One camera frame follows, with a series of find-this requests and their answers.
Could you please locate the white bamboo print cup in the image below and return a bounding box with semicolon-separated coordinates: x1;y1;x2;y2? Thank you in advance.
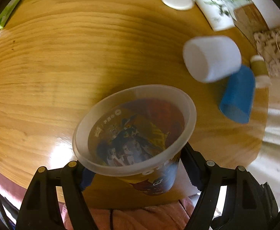
196;0;235;31

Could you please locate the brown white paper cup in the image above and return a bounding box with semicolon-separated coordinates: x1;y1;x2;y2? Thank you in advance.
250;55;271;89

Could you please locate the plain white cup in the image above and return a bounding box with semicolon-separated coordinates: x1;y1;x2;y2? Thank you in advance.
183;36;242;83

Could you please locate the blue plastic cup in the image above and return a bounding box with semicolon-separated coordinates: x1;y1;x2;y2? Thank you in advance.
219;65;255;124

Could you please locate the colourful printed plastic cup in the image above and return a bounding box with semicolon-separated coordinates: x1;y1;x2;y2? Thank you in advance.
72;85;197;196

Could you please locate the patterned canvas bag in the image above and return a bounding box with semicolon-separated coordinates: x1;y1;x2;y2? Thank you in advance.
253;27;280;78

